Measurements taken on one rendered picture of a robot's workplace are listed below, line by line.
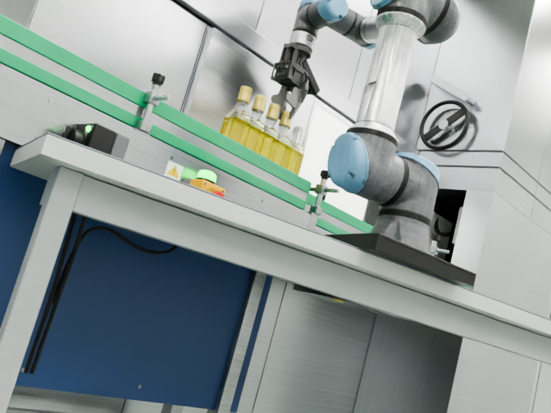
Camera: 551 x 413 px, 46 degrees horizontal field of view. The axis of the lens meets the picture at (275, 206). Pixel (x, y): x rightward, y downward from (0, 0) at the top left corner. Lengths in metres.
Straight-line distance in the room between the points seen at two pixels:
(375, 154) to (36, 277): 0.71
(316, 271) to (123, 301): 0.43
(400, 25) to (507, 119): 1.17
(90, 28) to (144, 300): 0.69
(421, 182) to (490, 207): 1.07
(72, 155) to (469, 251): 1.74
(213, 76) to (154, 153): 0.53
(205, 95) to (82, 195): 0.86
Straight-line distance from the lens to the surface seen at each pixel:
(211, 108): 1.89
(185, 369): 1.59
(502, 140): 2.59
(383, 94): 1.45
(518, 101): 2.68
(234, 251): 1.18
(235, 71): 1.96
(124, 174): 1.06
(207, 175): 1.45
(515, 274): 2.75
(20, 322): 1.07
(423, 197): 1.46
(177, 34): 1.87
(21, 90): 1.29
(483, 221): 2.50
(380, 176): 1.39
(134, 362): 1.50
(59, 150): 1.03
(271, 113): 1.86
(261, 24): 2.09
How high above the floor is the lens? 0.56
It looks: 10 degrees up
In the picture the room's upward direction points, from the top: 15 degrees clockwise
